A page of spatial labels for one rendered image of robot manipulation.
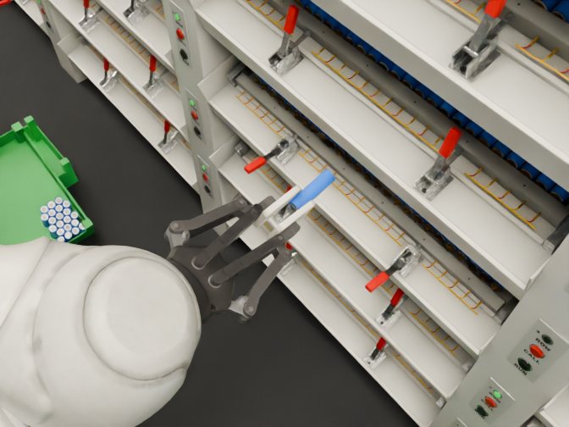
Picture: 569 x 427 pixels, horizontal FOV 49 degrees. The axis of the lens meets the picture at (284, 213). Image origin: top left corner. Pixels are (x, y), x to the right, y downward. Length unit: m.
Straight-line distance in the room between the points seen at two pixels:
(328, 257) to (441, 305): 0.30
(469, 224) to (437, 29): 0.23
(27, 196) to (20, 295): 1.23
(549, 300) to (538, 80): 0.23
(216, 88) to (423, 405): 0.69
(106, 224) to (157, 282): 1.22
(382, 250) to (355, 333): 0.38
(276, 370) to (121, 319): 1.03
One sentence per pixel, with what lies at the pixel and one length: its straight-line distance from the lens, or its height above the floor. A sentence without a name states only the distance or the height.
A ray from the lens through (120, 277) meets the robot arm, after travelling 0.36.
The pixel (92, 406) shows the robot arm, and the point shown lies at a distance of 0.38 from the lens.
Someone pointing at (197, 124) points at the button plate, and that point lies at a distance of 1.21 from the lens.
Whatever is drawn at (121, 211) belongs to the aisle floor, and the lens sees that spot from 1.61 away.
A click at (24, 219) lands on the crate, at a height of 0.05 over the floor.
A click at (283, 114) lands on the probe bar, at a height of 0.53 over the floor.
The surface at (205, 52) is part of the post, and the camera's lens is 1.05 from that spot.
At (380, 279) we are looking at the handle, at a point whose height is 0.52.
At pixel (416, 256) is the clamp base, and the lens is 0.91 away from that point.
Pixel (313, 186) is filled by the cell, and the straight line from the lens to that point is 0.77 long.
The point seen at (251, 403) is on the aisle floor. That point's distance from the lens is 1.35.
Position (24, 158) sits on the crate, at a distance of 1.65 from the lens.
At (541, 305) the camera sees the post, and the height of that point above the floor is 0.68.
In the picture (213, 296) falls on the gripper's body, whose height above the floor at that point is 0.72.
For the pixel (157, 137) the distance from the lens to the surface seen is 1.58.
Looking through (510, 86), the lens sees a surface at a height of 0.88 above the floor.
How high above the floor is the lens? 1.30
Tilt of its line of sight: 57 degrees down
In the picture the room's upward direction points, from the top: straight up
